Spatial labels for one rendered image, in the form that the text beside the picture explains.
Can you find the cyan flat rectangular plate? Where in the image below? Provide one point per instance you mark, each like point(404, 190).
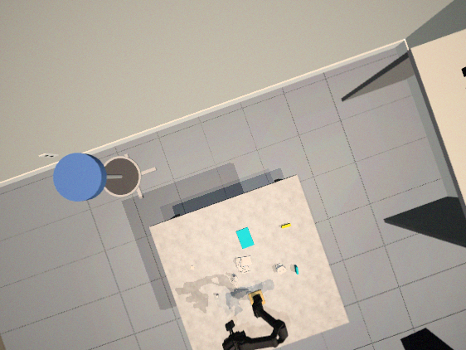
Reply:
point(245, 238)

